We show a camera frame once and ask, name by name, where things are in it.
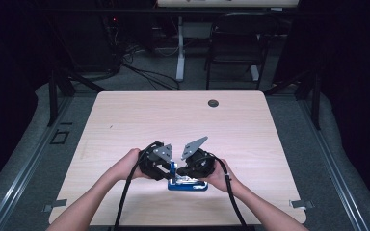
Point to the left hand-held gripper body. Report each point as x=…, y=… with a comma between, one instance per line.
x=154, y=159

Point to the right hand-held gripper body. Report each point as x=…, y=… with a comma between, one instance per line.
x=197, y=160

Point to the blue stapler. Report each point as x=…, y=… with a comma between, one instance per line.
x=186, y=184

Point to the person's left hand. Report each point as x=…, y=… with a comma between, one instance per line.
x=130, y=163

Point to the person's right hand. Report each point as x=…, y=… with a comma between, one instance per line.
x=221, y=178

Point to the dark round table grommet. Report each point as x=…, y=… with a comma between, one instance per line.
x=213, y=103

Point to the white desk foot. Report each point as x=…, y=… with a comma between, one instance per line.
x=254, y=73

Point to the white desk leg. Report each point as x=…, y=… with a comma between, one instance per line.
x=180, y=51

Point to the black metal stand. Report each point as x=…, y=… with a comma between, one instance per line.
x=54, y=96
x=314, y=99

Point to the black chair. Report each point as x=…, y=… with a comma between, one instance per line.
x=237, y=41

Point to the dark equipment with red light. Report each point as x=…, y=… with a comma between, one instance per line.
x=113, y=38

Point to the metal floor rail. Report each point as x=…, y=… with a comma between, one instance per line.
x=22, y=173
x=334, y=173

